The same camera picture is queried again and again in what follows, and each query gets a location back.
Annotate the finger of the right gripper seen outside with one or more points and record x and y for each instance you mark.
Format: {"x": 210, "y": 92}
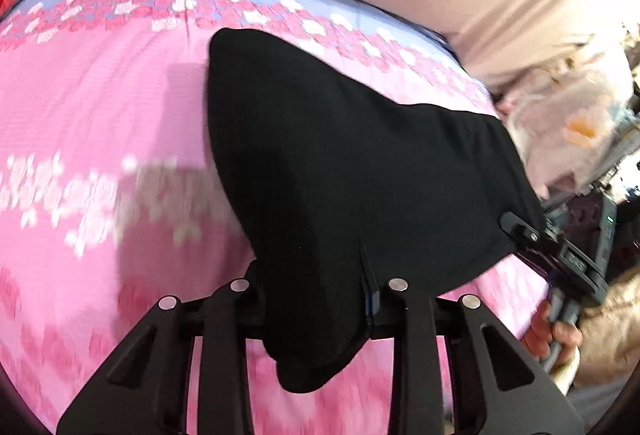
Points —
{"x": 528, "y": 238}

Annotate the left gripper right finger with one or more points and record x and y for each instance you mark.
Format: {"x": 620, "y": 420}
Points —
{"x": 496, "y": 386}

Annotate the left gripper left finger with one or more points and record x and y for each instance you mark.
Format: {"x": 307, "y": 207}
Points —
{"x": 143, "y": 385}

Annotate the black pants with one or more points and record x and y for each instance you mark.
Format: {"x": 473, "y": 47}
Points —
{"x": 326, "y": 176}

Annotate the person right hand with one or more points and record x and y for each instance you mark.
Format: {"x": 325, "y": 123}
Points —
{"x": 541, "y": 333}

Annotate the floral pastel blanket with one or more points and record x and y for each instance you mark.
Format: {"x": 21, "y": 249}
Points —
{"x": 562, "y": 113}

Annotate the pink rose bedsheet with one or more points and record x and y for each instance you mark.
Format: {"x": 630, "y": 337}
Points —
{"x": 109, "y": 200}

